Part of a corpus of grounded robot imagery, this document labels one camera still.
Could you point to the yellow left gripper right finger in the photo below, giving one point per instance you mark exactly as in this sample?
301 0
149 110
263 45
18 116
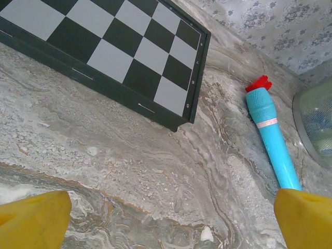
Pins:
308 225

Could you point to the blue toy microphone red top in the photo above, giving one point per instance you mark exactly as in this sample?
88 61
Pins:
269 129

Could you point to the black and grey chessboard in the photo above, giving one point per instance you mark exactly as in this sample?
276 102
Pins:
103 39

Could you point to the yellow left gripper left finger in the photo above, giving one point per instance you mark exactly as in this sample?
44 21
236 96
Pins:
31 223

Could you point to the grey mesh waste bin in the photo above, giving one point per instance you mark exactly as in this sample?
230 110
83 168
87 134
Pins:
319 124

